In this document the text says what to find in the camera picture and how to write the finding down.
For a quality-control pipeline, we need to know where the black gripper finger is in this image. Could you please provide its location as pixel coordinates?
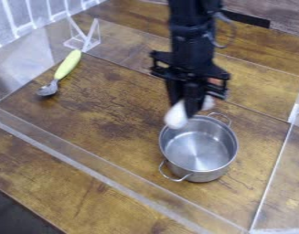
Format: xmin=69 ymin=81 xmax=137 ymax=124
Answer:
xmin=165 ymin=80 xmax=183 ymax=105
xmin=183 ymin=82 xmax=207 ymax=118

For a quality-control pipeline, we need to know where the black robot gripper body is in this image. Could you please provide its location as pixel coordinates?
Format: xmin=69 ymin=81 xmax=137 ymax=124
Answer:
xmin=149 ymin=26 xmax=231 ymax=100

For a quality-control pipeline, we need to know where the white plush mushroom red cap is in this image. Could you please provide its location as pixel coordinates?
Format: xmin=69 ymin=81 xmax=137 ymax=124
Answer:
xmin=164 ymin=95 xmax=215 ymax=129

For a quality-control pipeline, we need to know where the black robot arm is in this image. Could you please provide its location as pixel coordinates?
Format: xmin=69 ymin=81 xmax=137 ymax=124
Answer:
xmin=149 ymin=0 xmax=231 ymax=118

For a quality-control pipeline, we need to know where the silver metal pot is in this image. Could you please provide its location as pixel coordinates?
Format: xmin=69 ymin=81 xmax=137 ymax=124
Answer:
xmin=159 ymin=112 xmax=237 ymax=183

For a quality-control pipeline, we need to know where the black strip on table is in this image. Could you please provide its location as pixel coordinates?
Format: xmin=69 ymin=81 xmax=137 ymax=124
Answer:
xmin=221 ymin=10 xmax=269 ymax=28

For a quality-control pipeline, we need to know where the clear acrylic triangular stand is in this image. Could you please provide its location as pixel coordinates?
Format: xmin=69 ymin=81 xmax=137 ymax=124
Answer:
xmin=64 ymin=17 xmax=101 ymax=52

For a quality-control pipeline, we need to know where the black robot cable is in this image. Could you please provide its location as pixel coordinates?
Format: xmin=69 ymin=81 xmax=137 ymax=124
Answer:
xmin=207 ymin=12 xmax=237 ymax=49

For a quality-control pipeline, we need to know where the yellow-green handled metal spoon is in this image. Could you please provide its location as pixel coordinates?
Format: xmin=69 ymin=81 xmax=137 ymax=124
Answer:
xmin=36 ymin=49 xmax=81 ymax=96

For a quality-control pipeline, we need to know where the clear acrylic enclosure wall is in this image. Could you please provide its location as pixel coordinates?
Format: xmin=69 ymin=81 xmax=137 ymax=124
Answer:
xmin=0 ymin=109 xmax=299 ymax=234

